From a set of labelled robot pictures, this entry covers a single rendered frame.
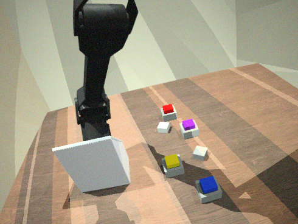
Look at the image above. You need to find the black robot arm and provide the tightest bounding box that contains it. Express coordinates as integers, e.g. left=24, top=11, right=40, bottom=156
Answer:
left=73, top=0, right=138, bottom=142

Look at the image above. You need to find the red button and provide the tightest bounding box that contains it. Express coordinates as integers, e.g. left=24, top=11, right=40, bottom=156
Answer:
left=161, top=104, right=178, bottom=122

